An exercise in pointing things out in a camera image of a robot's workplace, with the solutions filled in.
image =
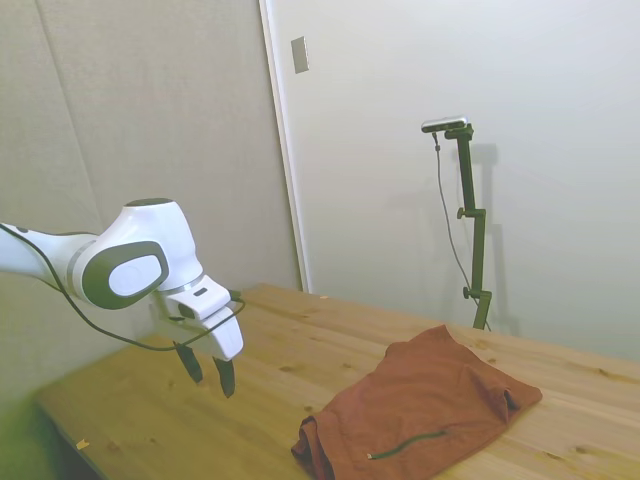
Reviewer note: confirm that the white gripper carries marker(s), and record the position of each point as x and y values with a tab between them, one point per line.
225	340

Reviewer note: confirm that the rust red shorts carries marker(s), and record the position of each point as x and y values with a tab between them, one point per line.
425	400

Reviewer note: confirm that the small wood chip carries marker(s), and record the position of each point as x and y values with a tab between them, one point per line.
82	444

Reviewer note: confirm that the white door frame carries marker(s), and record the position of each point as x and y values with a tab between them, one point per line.
286	150

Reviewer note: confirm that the dark jointed camera stand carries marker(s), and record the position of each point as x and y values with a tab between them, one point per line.
474	240

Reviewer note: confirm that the grey wall plate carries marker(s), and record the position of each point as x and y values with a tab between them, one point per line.
300	55

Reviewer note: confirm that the grey camera on stand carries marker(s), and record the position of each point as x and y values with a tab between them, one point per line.
445	124

